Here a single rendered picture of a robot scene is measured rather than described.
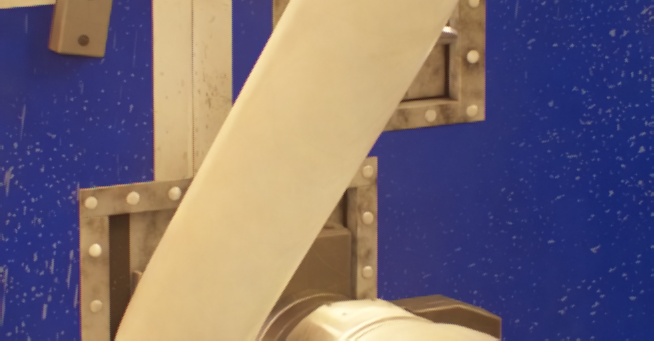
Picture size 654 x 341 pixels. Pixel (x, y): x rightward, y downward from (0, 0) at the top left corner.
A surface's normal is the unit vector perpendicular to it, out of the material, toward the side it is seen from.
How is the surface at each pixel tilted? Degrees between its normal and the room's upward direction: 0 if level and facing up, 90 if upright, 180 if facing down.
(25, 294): 90
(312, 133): 100
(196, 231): 79
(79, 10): 90
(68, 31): 90
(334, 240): 90
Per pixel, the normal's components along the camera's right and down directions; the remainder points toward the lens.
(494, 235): 0.44, 0.20
